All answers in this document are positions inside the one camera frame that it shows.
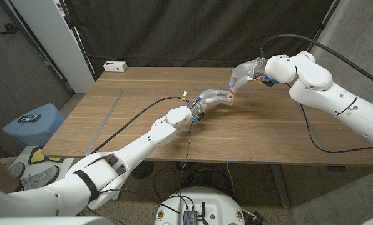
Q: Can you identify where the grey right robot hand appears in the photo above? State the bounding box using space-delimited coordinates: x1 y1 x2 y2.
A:
228 57 269 94

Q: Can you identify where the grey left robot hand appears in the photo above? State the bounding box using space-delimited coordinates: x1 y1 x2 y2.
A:
188 88 234 115

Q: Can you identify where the black backdrop curtain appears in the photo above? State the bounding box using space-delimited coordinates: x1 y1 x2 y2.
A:
59 0 342 79

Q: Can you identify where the black backdrop stand pole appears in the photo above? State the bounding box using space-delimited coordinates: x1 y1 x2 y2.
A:
299 0 342 68
59 0 97 82

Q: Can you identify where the round black floor fan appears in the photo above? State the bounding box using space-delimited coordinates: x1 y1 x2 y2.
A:
132 161 155 180

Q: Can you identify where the white power strip box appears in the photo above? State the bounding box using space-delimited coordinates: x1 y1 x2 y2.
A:
103 61 128 73

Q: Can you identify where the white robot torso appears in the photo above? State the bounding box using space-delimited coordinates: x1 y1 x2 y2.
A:
155 186 246 225

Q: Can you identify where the grey table leg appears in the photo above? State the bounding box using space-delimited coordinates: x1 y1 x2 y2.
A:
269 164 290 209

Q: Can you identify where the grey electronics box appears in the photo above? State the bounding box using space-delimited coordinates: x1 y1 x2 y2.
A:
182 209 199 225

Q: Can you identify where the white pillar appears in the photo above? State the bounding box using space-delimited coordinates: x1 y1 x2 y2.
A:
9 0 95 94

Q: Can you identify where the blue plastic stool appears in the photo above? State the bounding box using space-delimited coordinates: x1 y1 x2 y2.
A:
1 103 66 148

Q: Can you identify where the black smartphone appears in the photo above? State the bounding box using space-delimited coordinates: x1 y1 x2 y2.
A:
18 114 43 123

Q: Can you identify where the grey black sneaker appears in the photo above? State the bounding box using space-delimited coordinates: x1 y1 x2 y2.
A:
4 161 26 181
17 164 61 191

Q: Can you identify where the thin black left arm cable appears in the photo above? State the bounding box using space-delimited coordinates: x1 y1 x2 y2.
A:
97 121 194 215

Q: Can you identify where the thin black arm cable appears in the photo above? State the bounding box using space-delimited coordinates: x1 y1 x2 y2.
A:
97 121 194 215
285 82 373 154

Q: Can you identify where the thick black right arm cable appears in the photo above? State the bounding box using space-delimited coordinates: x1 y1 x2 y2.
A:
260 34 373 91

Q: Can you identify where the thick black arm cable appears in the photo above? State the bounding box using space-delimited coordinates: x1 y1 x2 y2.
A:
89 96 187 157
260 34 373 91

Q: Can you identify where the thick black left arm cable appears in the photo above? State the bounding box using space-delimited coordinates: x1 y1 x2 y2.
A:
89 96 187 157

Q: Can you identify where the white floor cable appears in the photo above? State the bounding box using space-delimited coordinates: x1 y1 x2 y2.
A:
226 162 237 199

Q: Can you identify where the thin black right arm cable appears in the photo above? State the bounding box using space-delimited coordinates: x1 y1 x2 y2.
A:
285 82 373 154

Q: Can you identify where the black door handle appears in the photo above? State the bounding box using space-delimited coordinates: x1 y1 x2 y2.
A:
0 22 19 36

